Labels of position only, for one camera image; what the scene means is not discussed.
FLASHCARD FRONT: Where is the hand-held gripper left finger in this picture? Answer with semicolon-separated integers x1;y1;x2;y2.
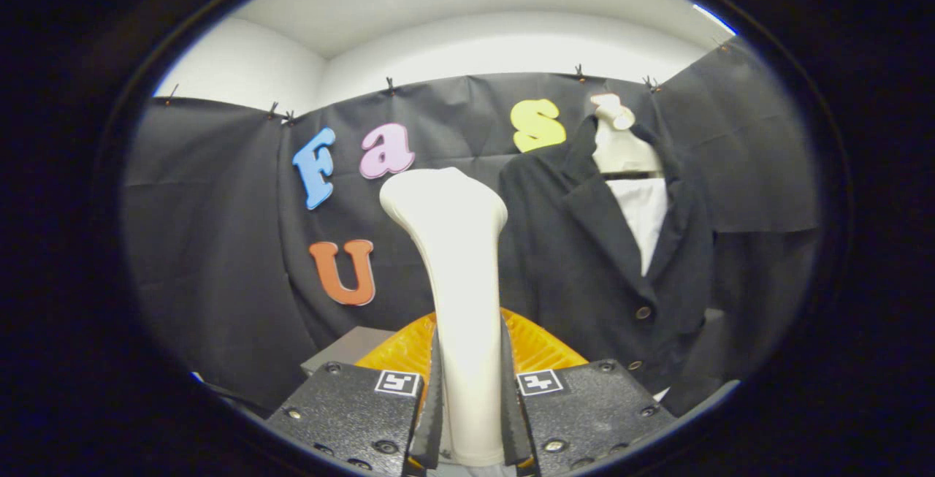
264;311;444;476

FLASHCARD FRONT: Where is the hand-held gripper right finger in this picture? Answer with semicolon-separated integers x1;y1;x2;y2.
500;308;676;476

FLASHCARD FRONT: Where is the white garment steamer head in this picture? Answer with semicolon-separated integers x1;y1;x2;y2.
378;167;509;467

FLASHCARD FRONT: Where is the black blazer jacket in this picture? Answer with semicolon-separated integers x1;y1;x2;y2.
498;115;720;419

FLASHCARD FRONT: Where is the grey cabinet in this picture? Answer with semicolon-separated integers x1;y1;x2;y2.
301;326;395;375

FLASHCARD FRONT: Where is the black backdrop cloth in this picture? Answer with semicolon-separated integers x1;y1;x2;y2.
123;37;819;419

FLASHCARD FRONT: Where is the cream mannequin torso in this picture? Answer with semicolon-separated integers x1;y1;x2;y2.
590;94;665;178

